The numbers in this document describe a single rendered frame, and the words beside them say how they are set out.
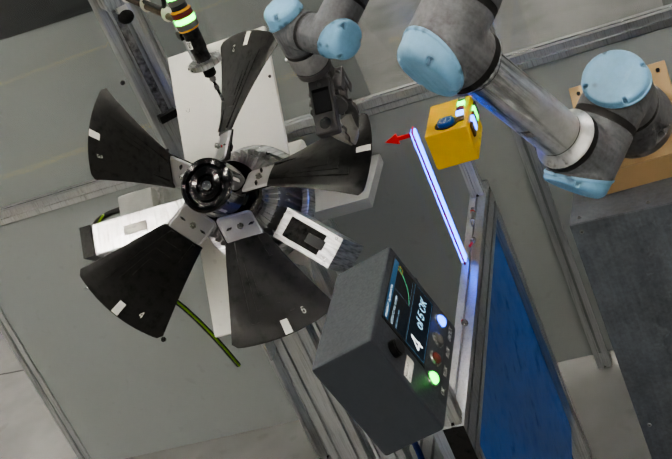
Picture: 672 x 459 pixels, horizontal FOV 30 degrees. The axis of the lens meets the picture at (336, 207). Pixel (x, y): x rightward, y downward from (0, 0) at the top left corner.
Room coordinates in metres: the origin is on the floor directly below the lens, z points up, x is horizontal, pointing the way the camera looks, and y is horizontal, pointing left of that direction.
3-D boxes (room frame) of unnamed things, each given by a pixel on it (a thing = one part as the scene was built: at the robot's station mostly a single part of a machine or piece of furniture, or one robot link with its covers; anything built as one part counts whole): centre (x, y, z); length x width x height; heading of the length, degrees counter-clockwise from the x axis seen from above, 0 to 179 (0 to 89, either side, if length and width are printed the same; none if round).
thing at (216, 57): (2.47, 0.13, 1.50); 0.09 x 0.07 x 0.10; 15
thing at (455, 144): (2.62, -0.32, 1.02); 0.16 x 0.10 x 0.11; 160
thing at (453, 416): (1.84, -0.04, 0.96); 0.03 x 0.03 x 0.20; 70
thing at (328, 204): (3.02, 0.05, 0.84); 0.36 x 0.24 x 0.03; 70
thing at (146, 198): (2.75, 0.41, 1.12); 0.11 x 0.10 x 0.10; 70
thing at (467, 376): (2.24, -0.18, 0.82); 0.90 x 0.04 x 0.08; 160
